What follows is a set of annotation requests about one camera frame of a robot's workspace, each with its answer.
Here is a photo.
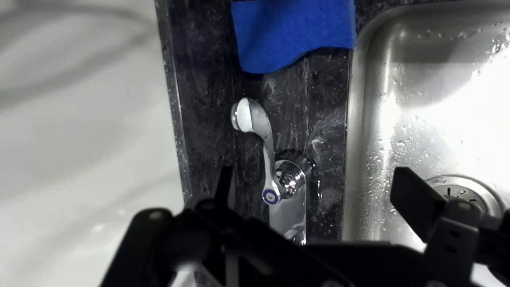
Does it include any stainless steel sink basin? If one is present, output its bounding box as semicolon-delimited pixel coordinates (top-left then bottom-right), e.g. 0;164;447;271
341;0;510;287

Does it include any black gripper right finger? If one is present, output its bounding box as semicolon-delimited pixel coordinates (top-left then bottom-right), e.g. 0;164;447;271
388;166;449;242

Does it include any round metal sink drain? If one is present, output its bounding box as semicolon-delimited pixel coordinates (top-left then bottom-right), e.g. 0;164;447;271
423;174;506;220

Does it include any blue cloth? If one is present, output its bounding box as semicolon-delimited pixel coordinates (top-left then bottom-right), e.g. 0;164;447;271
229;0;357;76

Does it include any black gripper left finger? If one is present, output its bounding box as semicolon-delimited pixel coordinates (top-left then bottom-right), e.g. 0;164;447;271
211;164;237;215

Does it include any chrome tap handle blue dot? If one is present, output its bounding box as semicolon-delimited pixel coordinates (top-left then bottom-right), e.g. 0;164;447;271
229;96;313;207

